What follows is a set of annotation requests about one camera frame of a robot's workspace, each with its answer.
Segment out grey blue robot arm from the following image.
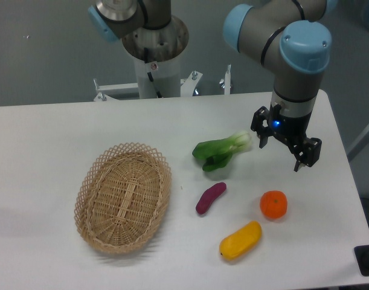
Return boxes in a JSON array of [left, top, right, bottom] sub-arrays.
[[88, 1, 336, 169]]

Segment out yellow mango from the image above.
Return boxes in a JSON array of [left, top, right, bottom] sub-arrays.
[[219, 221, 262, 261]]

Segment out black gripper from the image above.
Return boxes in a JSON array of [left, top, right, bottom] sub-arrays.
[[251, 92, 322, 172]]

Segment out green bok choy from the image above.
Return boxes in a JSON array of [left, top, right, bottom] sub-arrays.
[[192, 130, 252, 172]]

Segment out white frame at right edge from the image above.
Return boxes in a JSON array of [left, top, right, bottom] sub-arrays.
[[346, 123, 369, 162]]

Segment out woven wicker basket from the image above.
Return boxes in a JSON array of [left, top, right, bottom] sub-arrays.
[[74, 143, 172, 254]]

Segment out purple sweet potato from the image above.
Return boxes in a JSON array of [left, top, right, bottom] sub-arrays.
[[196, 182, 226, 215]]

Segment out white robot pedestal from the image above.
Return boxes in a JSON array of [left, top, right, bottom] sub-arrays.
[[121, 16, 190, 99]]

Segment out orange tangerine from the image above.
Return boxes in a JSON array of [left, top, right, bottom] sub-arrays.
[[260, 190, 288, 219]]

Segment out white metal base frame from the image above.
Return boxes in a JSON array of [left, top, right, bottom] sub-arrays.
[[92, 64, 233, 102]]

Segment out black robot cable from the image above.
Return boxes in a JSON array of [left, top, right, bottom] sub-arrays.
[[143, 47, 163, 99]]

